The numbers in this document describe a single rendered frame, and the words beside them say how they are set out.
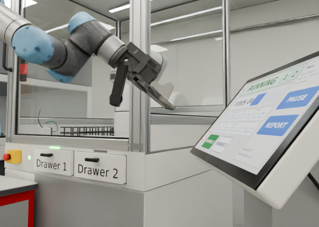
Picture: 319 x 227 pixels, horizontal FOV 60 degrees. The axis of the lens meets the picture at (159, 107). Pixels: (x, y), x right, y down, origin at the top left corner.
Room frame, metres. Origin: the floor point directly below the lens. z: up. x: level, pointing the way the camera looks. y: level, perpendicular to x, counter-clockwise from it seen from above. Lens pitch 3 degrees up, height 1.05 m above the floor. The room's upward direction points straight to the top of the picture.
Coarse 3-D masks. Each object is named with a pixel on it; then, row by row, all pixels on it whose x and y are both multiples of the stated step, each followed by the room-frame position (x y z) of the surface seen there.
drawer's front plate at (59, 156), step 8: (40, 152) 1.39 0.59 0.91; (48, 152) 1.35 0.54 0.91; (56, 152) 1.32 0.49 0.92; (64, 152) 1.29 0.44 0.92; (72, 152) 1.27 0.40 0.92; (40, 160) 1.39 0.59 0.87; (48, 160) 1.35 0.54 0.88; (56, 160) 1.32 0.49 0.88; (64, 160) 1.28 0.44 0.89; (72, 160) 1.27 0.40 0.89; (40, 168) 1.39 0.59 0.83; (48, 168) 1.35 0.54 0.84; (56, 168) 1.32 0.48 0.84; (64, 168) 1.28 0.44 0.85; (72, 168) 1.27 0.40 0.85
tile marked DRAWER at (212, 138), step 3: (210, 135) 0.81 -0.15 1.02; (213, 135) 0.79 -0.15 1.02; (216, 135) 0.75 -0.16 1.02; (219, 135) 0.73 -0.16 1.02; (207, 138) 0.82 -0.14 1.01; (210, 138) 0.79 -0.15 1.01; (213, 138) 0.76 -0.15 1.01; (216, 138) 0.73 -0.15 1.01; (207, 141) 0.80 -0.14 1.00; (210, 141) 0.77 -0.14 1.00; (213, 141) 0.74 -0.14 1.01; (204, 144) 0.80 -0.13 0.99; (207, 144) 0.77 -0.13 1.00; (210, 144) 0.74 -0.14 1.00; (204, 147) 0.78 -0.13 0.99; (207, 147) 0.75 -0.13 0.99
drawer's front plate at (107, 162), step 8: (80, 152) 1.22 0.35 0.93; (88, 152) 1.21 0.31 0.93; (80, 160) 1.22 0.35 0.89; (104, 160) 1.14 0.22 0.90; (112, 160) 1.12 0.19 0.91; (120, 160) 1.09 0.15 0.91; (80, 168) 1.22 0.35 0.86; (96, 168) 1.17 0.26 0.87; (104, 168) 1.14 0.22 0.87; (112, 168) 1.11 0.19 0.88; (120, 168) 1.09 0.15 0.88; (80, 176) 1.22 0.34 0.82; (88, 176) 1.19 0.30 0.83; (96, 176) 1.16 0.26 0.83; (104, 176) 1.14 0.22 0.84; (112, 176) 1.11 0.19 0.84; (120, 176) 1.09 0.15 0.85
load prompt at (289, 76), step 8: (304, 64) 0.56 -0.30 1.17; (288, 72) 0.61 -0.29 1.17; (296, 72) 0.57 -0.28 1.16; (264, 80) 0.73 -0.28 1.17; (272, 80) 0.67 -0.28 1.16; (280, 80) 0.62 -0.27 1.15; (288, 80) 0.57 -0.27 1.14; (248, 88) 0.82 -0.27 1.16; (256, 88) 0.74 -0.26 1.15; (264, 88) 0.68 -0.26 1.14
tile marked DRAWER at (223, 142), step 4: (224, 136) 0.69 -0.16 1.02; (220, 140) 0.69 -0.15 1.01; (224, 140) 0.66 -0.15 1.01; (228, 140) 0.64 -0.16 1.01; (216, 144) 0.69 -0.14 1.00; (220, 144) 0.67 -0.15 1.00; (224, 144) 0.64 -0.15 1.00; (212, 148) 0.70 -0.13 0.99; (216, 148) 0.67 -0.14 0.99; (220, 148) 0.65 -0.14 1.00; (224, 148) 0.62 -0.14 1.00; (220, 152) 0.62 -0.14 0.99
